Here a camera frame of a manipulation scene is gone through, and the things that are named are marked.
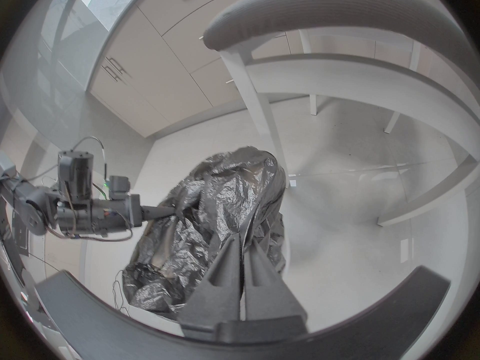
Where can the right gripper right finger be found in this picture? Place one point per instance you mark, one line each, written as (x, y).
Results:
(266, 291)

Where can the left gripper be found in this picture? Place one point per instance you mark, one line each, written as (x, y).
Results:
(112, 212)

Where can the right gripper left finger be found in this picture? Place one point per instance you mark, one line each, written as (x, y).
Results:
(221, 287)

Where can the black plastic bag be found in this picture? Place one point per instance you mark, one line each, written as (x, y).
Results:
(225, 186)

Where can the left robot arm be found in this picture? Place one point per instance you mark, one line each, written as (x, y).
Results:
(75, 178)

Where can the beige cabinet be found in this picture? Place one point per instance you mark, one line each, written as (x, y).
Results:
(150, 69)

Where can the white chair dark grey cushions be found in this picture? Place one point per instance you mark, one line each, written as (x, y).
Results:
(337, 2)

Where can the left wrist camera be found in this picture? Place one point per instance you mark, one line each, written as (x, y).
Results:
(119, 186)

